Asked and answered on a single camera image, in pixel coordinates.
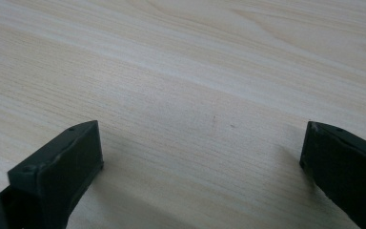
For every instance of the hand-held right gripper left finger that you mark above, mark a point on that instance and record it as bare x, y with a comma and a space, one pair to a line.
60, 171

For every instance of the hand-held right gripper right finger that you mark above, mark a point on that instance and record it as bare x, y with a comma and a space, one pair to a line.
346, 165

